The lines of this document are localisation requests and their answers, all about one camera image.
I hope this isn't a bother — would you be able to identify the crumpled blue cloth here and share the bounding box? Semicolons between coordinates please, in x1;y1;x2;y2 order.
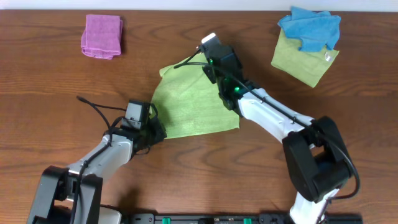
278;7;341;52

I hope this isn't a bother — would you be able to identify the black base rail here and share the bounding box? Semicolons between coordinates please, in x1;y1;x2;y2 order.
124;212;364;224

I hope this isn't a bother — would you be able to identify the folded pink cloth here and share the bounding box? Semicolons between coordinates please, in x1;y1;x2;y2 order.
81;14;123;60

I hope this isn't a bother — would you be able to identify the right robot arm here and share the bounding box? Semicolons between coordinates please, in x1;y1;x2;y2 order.
200;44;358;223

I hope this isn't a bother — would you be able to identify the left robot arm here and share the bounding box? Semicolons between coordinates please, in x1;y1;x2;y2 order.
27;117;167;224

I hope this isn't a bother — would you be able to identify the light green cloth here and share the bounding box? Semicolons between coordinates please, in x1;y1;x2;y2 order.
152;65;239;139

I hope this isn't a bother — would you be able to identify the olive green cloth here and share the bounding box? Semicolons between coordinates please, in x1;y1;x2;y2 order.
271;29;339;88

